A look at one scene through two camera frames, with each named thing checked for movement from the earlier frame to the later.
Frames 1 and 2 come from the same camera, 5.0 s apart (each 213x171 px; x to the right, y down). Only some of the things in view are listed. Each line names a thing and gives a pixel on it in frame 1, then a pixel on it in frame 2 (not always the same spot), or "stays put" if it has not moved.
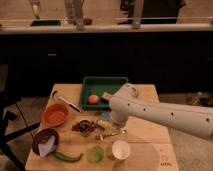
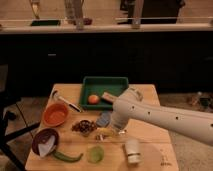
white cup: x=121 y=149 -> x=133 y=150
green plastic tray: x=98 y=85 stays put
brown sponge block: x=106 y=95 stays put
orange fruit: x=93 y=99 stays put
